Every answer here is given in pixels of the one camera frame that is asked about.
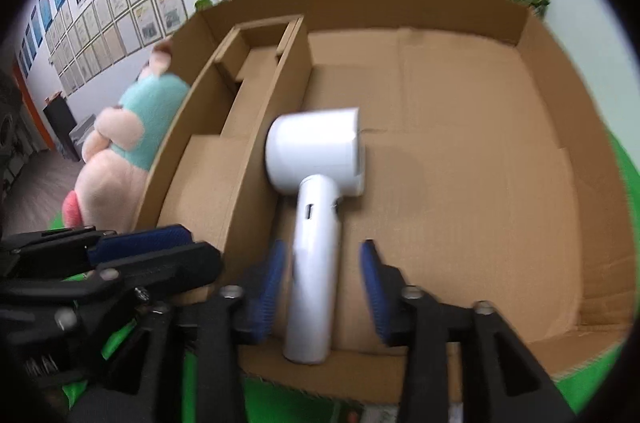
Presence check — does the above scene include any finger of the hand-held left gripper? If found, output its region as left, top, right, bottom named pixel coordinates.
left=0, top=241, right=223, bottom=306
left=0, top=224, right=194, bottom=271

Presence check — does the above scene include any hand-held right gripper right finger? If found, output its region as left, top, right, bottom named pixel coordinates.
left=360, top=239, right=576, bottom=423

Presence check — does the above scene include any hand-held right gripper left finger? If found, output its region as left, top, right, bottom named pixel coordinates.
left=67, top=240, right=289, bottom=423

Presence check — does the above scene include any pink plush toy teal shirt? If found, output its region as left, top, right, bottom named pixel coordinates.
left=60, top=40, right=193, bottom=234

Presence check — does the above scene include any white hair dryer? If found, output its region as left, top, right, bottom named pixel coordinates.
left=265, top=107, right=368, bottom=365

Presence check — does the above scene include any small narrow cardboard box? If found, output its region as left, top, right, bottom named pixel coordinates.
left=157, top=15, right=313, bottom=301

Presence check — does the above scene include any large cardboard box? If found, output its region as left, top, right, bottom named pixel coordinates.
left=132, top=0, right=637, bottom=409

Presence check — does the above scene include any grey stool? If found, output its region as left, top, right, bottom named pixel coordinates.
left=67, top=115, right=97, bottom=150

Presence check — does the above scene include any black cabinet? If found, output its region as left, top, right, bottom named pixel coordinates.
left=42, top=95, right=81, bottom=162

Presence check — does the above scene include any green tablecloth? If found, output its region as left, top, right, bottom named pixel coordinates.
left=45, top=128, right=640, bottom=423

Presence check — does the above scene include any wall of framed certificates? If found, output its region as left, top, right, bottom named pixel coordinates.
left=47, top=0, right=188, bottom=94

